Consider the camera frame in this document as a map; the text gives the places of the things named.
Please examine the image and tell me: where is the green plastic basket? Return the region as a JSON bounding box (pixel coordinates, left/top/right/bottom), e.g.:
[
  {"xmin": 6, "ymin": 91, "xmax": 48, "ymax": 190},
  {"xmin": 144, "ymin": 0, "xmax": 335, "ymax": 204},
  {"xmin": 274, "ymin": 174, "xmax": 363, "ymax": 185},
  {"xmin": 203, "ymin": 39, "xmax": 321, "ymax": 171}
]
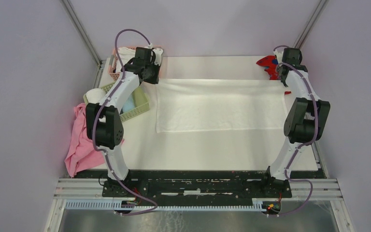
[{"xmin": 83, "ymin": 82, "xmax": 150, "ymax": 122}]

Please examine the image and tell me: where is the white towel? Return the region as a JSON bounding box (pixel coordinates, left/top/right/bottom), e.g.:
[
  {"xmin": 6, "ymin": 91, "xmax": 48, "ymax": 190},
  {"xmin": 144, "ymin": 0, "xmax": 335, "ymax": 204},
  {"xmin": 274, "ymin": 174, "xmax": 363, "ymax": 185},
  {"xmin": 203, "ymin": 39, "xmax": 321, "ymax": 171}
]
[
  {"xmin": 84, "ymin": 88, "xmax": 106, "ymax": 104},
  {"xmin": 114, "ymin": 47, "xmax": 136, "ymax": 73},
  {"xmin": 156, "ymin": 79, "xmax": 287, "ymax": 133}
]

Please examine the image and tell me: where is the light blue towel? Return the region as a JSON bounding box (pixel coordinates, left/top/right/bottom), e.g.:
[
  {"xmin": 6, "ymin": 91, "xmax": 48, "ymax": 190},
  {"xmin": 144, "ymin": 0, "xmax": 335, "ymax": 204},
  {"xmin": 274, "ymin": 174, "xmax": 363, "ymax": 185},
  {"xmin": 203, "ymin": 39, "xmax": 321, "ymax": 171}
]
[{"xmin": 120, "ymin": 96, "xmax": 136, "ymax": 114}]

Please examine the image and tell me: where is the red and teal patterned towel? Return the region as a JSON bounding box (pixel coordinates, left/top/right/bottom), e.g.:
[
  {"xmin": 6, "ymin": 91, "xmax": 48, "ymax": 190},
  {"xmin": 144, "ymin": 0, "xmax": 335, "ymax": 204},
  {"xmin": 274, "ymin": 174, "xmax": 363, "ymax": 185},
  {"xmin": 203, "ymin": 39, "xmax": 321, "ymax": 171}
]
[{"xmin": 256, "ymin": 56, "xmax": 279, "ymax": 80}]

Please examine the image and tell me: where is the rolled white towel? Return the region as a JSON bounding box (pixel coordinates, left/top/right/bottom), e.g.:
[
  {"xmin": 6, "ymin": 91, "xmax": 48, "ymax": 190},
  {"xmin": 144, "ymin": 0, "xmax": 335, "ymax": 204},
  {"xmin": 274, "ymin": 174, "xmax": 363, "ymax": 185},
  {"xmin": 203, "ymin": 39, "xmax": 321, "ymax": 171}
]
[{"xmin": 84, "ymin": 88, "xmax": 106, "ymax": 104}]

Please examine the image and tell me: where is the folded white towel in basket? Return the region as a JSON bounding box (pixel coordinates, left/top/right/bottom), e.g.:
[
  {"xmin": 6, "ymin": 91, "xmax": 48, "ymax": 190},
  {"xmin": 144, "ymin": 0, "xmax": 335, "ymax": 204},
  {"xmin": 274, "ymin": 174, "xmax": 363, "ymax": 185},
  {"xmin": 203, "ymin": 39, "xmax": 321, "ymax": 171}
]
[{"xmin": 114, "ymin": 47, "xmax": 136, "ymax": 73}]

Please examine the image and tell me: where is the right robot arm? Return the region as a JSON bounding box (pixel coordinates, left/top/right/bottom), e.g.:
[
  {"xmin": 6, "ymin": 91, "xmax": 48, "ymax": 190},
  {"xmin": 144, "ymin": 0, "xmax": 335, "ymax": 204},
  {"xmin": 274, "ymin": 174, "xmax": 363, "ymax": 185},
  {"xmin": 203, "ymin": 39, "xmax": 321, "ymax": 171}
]
[{"xmin": 259, "ymin": 45, "xmax": 330, "ymax": 197}]

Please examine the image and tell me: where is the white cable duct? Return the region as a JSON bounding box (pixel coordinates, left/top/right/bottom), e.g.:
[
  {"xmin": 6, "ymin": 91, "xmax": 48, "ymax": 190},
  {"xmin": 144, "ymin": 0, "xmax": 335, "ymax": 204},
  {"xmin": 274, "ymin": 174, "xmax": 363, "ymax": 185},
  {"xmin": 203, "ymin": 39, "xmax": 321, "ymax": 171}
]
[{"xmin": 65, "ymin": 199, "xmax": 266, "ymax": 212}]

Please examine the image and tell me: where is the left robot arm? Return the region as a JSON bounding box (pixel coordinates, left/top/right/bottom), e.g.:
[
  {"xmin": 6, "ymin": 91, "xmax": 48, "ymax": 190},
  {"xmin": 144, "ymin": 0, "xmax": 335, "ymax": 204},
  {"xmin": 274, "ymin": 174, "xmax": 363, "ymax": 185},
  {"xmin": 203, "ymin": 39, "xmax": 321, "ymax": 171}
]
[{"xmin": 86, "ymin": 46, "xmax": 164, "ymax": 197}]

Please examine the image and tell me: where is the pink towel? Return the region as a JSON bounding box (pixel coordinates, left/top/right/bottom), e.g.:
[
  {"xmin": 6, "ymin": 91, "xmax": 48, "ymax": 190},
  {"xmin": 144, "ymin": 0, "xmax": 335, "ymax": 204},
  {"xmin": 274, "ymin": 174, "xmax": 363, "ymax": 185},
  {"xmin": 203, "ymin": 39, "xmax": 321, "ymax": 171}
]
[{"xmin": 64, "ymin": 103, "xmax": 105, "ymax": 177}]

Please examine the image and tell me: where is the pink plastic basket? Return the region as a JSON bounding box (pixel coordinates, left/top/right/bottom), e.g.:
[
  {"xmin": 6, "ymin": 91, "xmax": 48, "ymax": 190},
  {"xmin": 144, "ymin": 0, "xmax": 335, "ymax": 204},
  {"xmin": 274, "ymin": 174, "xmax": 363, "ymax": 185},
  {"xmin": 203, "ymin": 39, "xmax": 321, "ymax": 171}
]
[{"xmin": 108, "ymin": 46, "xmax": 164, "ymax": 81}]

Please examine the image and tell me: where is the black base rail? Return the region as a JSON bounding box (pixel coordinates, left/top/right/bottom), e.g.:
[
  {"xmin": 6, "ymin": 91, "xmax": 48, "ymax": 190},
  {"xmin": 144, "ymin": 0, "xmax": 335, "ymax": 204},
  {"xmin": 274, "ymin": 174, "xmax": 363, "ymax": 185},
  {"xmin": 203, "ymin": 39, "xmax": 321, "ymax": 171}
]
[{"xmin": 102, "ymin": 170, "xmax": 292, "ymax": 206}]

